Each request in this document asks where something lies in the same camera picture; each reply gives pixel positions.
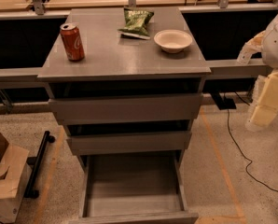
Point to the grey middle drawer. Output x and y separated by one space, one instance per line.
128 143

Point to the black table foot bracket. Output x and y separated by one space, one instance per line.
223 102

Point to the red coke can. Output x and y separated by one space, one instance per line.
72 42

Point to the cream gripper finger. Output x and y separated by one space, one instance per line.
253 46
264 106

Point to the black metal stand foot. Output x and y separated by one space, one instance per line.
35 162

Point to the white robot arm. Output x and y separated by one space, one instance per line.
269 51

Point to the cardboard box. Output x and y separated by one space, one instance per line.
14 176

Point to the grey open bottom drawer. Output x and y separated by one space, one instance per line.
138 188

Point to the white paper bowl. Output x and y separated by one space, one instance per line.
173 41

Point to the grey top drawer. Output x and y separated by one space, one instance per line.
126 109

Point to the green chip bag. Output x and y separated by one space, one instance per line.
136 21

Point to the grey drawer cabinet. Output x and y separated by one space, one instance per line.
117 66

